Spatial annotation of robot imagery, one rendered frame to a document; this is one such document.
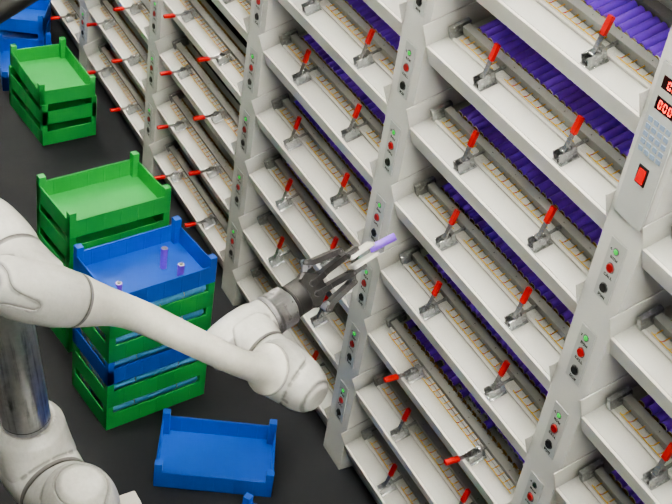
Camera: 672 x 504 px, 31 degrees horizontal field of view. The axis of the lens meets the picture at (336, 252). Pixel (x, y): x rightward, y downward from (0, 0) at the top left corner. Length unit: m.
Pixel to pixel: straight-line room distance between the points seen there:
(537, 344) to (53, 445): 0.99
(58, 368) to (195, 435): 0.45
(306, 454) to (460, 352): 0.79
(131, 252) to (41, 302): 1.15
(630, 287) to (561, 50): 0.42
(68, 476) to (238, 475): 0.80
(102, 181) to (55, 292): 1.40
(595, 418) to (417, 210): 0.66
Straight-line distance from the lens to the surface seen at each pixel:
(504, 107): 2.31
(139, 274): 3.13
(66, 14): 4.97
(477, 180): 2.44
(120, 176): 3.48
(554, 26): 2.19
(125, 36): 4.39
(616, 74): 2.08
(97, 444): 3.25
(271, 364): 2.34
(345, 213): 2.94
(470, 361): 2.59
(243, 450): 3.25
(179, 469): 3.19
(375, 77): 2.73
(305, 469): 3.24
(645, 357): 2.13
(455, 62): 2.43
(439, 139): 2.54
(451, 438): 2.70
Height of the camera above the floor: 2.37
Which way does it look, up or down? 37 degrees down
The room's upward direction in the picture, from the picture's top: 10 degrees clockwise
